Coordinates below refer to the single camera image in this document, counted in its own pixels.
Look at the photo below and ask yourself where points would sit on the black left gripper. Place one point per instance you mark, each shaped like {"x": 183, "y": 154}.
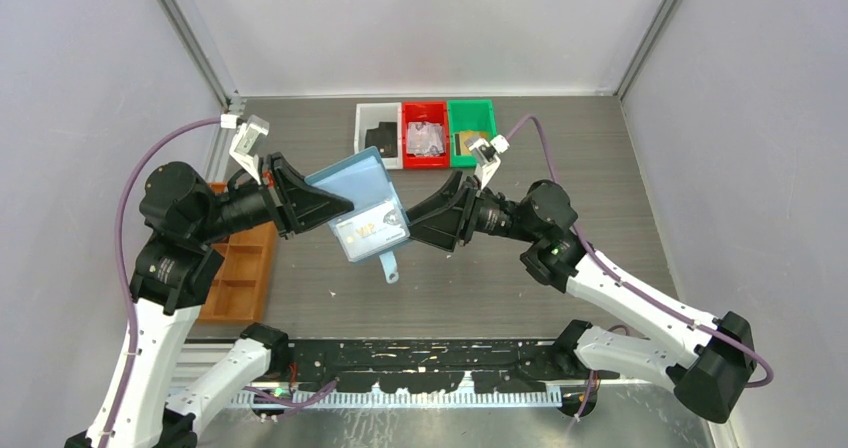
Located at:
{"x": 293, "y": 200}

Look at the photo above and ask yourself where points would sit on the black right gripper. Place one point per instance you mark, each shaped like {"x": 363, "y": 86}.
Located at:
{"x": 440, "y": 221}

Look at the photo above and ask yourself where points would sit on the silver VIP credit card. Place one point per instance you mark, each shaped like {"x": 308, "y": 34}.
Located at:
{"x": 370, "y": 231}

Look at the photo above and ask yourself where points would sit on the blue leather card holder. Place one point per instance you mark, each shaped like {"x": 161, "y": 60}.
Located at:
{"x": 363, "y": 179}

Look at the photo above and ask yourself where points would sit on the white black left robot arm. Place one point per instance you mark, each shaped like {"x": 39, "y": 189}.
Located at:
{"x": 171, "y": 280}

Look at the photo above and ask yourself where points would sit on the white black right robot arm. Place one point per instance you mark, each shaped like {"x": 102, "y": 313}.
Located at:
{"x": 705, "y": 361}

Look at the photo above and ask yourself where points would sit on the cards in red bin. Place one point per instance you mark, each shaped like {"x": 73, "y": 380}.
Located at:
{"x": 425, "y": 139}

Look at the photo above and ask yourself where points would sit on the gold card in green bin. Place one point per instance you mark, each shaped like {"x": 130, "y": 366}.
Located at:
{"x": 474, "y": 139}

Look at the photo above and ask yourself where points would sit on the black item in white bin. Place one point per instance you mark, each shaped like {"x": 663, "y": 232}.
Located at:
{"x": 383, "y": 137}

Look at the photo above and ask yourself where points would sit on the green plastic bin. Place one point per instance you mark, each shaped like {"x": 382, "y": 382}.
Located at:
{"x": 468, "y": 119}

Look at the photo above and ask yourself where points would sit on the red plastic bin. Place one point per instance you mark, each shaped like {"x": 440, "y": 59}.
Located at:
{"x": 430, "y": 111}

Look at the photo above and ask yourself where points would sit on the orange compartment tray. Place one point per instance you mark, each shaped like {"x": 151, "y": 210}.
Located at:
{"x": 239, "y": 291}

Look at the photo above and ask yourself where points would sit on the white plastic bin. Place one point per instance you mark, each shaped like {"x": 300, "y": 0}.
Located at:
{"x": 368, "y": 115}

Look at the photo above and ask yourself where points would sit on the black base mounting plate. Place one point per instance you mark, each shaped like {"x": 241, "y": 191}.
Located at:
{"x": 421, "y": 366}

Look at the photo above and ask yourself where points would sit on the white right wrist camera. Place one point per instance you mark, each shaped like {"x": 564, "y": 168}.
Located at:
{"x": 487, "y": 155}

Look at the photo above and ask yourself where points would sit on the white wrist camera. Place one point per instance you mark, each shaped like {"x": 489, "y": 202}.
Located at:
{"x": 487, "y": 155}
{"x": 245, "y": 144}

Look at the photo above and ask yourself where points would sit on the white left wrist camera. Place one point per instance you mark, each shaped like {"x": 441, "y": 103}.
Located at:
{"x": 245, "y": 144}

